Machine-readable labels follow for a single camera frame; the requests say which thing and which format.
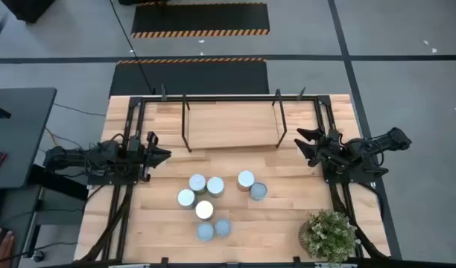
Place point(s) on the green artificial plant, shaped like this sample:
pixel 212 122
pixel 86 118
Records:
pixel 332 236

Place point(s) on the teal and pink cup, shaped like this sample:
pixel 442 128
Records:
pixel 223 227

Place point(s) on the grey side table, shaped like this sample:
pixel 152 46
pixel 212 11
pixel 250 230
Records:
pixel 15 208

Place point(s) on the black mat hazard-striped edge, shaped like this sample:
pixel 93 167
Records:
pixel 190 78
pixel 200 16

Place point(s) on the grey desk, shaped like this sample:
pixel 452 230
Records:
pixel 19 137

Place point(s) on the black box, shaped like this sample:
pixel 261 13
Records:
pixel 28 9

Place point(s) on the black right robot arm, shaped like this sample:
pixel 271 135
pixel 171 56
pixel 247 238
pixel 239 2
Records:
pixel 384 143

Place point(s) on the woven plant pot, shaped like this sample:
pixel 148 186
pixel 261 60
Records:
pixel 303 238

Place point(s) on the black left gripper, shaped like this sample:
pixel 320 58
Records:
pixel 138 156

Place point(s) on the person's hand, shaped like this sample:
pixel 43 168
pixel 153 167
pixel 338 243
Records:
pixel 0 249

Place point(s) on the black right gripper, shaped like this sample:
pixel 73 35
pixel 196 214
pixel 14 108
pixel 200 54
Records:
pixel 330 147

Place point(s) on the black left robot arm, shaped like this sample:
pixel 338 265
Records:
pixel 101 154

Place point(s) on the short tin can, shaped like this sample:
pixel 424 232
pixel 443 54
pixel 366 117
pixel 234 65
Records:
pixel 205 231
pixel 258 191

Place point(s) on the wooden shelf black metal legs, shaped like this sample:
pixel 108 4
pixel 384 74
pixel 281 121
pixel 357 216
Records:
pixel 231 126

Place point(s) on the black caster wheel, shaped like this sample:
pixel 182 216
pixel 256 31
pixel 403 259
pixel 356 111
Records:
pixel 38 255

